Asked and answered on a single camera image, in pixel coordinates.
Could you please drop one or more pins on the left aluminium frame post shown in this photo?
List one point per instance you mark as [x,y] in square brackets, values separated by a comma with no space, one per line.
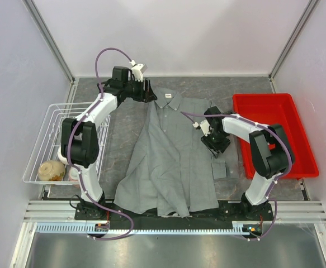
[43,28]

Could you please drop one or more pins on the right aluminium frame post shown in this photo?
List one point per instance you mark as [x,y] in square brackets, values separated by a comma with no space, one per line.
[301,23]

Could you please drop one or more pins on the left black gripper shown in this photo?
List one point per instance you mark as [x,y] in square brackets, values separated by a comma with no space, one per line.
[146,96]

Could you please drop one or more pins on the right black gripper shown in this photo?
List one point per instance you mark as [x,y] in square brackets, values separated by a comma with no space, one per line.
[215,148]

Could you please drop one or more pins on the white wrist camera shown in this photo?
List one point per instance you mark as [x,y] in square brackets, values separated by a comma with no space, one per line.
[138,70]
[204,126]

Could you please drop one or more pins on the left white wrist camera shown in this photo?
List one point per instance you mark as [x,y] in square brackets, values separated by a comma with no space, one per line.
[138,70]

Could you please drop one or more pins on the pink patterned bowl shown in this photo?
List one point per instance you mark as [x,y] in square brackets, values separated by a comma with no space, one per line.
[73,175]

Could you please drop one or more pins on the aluminium frame post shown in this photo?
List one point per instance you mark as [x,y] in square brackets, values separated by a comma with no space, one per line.
[43,28]
[301,23]

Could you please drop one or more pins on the white wire dish rack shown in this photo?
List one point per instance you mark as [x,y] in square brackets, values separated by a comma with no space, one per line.
[49,139]

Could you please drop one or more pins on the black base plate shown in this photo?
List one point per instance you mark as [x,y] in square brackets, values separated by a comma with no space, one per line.
[222,216]

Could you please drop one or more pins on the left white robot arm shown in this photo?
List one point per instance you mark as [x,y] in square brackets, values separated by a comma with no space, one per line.
[79,142]

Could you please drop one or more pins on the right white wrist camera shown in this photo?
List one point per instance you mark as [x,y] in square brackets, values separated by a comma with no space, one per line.
[204,126]

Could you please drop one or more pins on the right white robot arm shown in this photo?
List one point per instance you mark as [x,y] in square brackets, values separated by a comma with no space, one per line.
[272,155]

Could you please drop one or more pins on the white bowl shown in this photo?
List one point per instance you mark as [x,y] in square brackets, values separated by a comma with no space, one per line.
[62,158]

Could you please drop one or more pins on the beige bowl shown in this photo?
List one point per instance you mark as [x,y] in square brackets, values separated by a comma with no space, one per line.
[51,170]

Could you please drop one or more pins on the grey slotted cable duct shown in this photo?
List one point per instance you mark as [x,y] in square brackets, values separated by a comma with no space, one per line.
[110,229]

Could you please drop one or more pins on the grey shirt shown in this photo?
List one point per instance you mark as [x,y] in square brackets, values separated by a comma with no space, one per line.
[170,169]

